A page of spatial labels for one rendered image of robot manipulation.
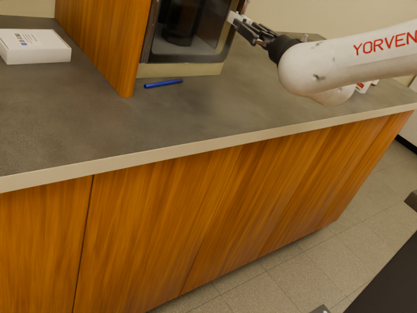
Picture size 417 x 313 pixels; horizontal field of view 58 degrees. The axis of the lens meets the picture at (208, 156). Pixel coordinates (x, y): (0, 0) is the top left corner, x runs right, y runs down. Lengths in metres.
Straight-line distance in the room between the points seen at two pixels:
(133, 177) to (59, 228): 0.20
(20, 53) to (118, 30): 0.25
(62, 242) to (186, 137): 0.38
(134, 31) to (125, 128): 0.22
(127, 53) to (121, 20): 0.08
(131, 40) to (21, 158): 0.37
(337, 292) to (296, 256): 0.26
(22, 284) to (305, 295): 1.37
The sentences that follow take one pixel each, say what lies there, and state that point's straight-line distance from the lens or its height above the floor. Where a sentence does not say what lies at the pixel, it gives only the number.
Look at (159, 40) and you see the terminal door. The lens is 1.06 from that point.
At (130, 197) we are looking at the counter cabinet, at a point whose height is 0.77.
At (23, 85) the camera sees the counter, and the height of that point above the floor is 0.94.
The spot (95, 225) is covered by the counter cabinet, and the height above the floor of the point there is 0.70.
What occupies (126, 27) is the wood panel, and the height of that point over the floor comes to 1.11.
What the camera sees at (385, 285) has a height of 0.61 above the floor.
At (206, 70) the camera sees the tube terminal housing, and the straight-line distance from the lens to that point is 1.23.
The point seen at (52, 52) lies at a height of 0.97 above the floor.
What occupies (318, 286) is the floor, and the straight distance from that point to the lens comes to 2.09.
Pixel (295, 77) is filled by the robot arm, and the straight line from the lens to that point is 0.78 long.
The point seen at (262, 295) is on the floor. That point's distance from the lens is 1.90.
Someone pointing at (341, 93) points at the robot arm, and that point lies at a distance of 0.89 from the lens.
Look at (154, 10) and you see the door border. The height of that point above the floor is 1.14.
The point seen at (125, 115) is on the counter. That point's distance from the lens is 0.92.
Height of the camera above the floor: 1.43
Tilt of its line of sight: 34 degrees down
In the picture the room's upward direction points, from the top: 20 degrees clockwise
